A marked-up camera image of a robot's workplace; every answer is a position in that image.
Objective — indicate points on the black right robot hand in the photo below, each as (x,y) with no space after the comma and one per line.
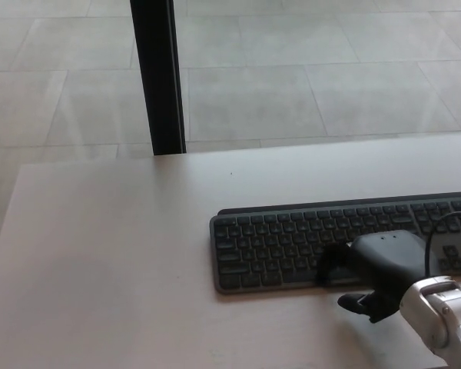
(384,261)

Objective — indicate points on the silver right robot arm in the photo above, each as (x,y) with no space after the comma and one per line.
(442,319)

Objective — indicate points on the black vertical metal post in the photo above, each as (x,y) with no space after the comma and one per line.
(157,77)

